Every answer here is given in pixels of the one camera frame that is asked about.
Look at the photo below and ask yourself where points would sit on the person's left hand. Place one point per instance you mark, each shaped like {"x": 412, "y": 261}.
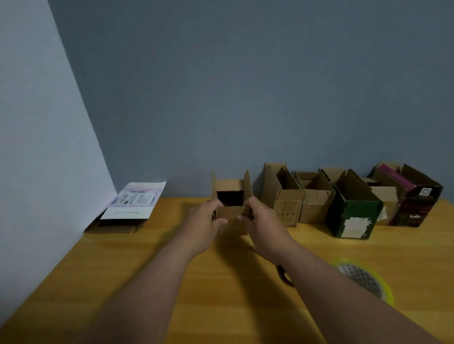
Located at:
{"x": 202, "y": 230}

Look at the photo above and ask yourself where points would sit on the person's right hand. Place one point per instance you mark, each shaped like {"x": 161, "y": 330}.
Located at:
{"x": 269, "y": 230}

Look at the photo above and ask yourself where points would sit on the plain brown carton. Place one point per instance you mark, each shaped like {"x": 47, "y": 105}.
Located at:
{"x": 287, "y": 209}

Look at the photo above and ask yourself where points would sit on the black scissors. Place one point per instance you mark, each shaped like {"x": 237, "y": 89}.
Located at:
{"x": 282, "y": 274}

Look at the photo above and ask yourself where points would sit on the brown carton with label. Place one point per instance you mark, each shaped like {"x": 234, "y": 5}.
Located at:
{"x": 315, "y": 209}

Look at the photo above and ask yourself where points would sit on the black box white label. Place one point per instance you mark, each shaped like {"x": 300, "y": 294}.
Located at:
{"x": 131, "y": 202}

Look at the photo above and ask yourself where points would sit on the green box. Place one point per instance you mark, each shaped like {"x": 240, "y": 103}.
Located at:
{"x": 354, "y": 212}

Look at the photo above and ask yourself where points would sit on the small brown cardboard box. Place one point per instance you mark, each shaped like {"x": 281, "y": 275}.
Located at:
{"x": 386, "y": 202}

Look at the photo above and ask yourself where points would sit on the yellow tape roll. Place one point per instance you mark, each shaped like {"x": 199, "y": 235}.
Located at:
{"x": 385, "y": 287}

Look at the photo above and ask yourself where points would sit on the pink and black carton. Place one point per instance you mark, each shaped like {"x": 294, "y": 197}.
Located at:
{"x": 415, "y": 202}

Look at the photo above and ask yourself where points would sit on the person's left forearm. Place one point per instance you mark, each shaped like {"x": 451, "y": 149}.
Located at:
{"x": 134, "y": 304}

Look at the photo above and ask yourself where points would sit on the person's right forearm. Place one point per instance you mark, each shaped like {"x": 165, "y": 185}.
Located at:
{"x": 351, "y": 304}

